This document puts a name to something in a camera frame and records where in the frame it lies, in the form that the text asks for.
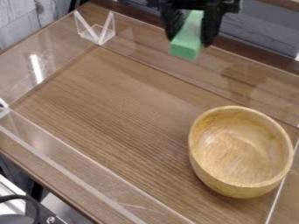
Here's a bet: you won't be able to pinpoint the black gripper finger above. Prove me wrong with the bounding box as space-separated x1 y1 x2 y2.
160 4 190 40
200 5 223 47

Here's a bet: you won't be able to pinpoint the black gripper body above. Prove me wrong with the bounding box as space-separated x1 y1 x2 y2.
146 0 242 13

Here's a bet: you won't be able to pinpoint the green rectangular block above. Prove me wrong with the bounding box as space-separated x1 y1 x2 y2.
170 10 204 60

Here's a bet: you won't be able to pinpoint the brown wooden bowl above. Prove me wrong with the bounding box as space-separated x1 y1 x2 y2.
188 106 295 199

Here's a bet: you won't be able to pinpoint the clear acrylic barrier walls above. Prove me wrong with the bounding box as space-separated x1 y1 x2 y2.
0 5 299 224

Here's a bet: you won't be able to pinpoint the clear acrylic corner bracket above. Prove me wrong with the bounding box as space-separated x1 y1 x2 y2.
74 10 116 46

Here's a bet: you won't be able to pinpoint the black cable bottom left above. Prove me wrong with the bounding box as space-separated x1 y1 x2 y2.
0 194 43 224

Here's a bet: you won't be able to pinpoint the black metal bracket with bolt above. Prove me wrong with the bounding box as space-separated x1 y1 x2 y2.
39 205 68 224

